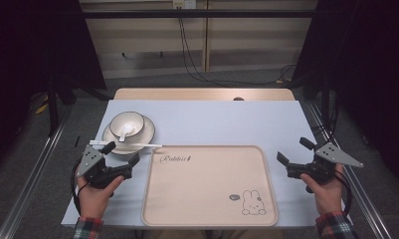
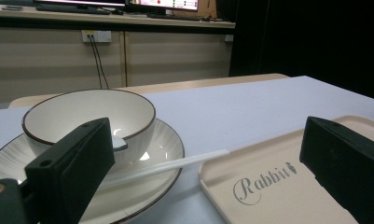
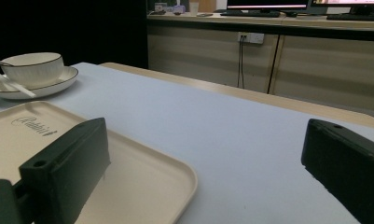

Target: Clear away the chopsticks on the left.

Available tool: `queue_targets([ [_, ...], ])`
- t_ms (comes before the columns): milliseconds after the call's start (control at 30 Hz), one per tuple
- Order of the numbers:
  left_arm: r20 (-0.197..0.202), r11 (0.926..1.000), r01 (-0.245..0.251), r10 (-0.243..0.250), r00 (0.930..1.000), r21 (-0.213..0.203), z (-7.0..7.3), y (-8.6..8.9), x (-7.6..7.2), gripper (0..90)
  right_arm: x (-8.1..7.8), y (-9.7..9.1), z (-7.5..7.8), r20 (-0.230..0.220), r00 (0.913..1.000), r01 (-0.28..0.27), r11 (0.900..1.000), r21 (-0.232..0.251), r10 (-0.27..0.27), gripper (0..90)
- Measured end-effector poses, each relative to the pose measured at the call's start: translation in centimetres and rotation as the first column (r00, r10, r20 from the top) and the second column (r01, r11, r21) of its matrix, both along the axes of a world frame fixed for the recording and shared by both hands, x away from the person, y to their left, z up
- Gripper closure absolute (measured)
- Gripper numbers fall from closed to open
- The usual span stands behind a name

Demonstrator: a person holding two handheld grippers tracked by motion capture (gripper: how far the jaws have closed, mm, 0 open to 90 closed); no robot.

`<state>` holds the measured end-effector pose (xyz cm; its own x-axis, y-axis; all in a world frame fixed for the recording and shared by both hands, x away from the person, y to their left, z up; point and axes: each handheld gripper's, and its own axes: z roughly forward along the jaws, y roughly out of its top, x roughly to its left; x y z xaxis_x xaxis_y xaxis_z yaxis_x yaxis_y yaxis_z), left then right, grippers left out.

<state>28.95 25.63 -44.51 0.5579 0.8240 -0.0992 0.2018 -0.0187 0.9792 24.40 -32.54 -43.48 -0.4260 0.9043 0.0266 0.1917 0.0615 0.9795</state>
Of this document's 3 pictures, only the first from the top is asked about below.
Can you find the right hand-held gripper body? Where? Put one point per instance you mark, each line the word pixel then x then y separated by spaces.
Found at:
pixel 334 155

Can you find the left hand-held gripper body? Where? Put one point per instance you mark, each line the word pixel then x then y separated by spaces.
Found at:
pixel 87 161

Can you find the white ceramic spoon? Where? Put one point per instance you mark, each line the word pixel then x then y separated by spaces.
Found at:
pixel 127 127

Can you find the white plate with dark rim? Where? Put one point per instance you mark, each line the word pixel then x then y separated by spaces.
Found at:
pixel 149 132

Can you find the white bowl with dark rim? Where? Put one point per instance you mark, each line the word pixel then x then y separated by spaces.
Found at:
pixel 134 119

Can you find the beige tray with rabbit print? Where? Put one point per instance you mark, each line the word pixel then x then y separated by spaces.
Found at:
pixel 213 186

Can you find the person's right hand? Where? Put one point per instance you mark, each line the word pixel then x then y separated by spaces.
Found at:
pixel 328 195

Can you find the person's left hand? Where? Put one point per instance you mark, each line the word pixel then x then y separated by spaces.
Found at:
pixel 94 202

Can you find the small black stick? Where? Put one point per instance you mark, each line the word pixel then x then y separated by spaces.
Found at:
pixel 77 141

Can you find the black metal stand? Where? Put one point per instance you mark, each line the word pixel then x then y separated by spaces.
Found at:
pixel 325 99
pixel 52 109

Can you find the yellow strip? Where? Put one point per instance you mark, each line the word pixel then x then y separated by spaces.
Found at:
pixel 42 108

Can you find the light wooden table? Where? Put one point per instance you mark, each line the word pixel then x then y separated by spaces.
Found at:
pixel 187 94

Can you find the person's beige trousers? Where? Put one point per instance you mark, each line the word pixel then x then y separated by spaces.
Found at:
pixel 240 234

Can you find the black curtain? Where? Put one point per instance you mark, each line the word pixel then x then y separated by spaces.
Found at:
pixel 31 43
pixel 369 66

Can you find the black horizontal bar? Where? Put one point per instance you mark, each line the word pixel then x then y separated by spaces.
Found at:
pixel 220 14

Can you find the aluminium floor rail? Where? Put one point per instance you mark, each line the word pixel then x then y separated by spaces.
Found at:
pixel 359 186
pixel 31 176

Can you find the wooden post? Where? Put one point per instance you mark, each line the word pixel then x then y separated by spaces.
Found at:
pixel 206 40

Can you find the white wall socket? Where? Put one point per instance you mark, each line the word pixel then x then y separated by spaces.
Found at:
pixel 183 3

